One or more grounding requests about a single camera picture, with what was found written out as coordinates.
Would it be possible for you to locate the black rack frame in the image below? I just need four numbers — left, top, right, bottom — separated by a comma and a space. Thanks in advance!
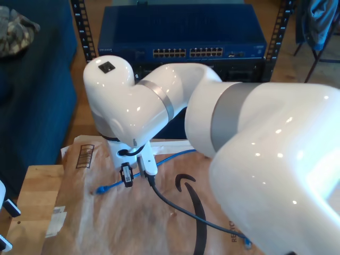
69, 0, 296, 83

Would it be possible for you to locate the brown packing paper mailer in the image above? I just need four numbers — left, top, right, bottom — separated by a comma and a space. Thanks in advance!
42, 134, 266, 255

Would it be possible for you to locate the blue grey jacket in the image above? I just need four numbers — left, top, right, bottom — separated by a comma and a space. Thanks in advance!
295, 0, 340, 53

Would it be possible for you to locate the white tape strip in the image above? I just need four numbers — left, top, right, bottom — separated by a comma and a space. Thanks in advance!
151, 140, 196, 155

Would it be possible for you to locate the black rack server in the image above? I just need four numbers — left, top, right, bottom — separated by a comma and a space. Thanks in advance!
131, 58, 266, 83

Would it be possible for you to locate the blue sofa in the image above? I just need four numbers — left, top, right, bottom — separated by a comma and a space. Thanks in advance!
0, 0, 78, 199

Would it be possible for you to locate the camouflage cloth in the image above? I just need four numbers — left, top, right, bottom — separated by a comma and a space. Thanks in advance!
0, 5, 41, 58

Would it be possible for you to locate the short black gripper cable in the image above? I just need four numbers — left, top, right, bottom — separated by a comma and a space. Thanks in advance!
117, 143, 146, 157

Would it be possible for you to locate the blue network switch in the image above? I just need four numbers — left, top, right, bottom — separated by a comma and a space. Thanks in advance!
97, 4, 267, 61

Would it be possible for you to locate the dark metal chair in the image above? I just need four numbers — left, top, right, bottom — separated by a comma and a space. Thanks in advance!
293, 15, 340, 83

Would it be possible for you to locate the white adhesive label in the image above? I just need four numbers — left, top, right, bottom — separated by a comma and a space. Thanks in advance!
45, 205, 67, 239

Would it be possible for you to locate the dark blue equipment case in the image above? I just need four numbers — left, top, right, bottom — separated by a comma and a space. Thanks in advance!
152, 116, 191, 140

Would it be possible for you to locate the blue network cable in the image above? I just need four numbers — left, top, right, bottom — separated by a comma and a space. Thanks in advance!
95, 149, 253, 250

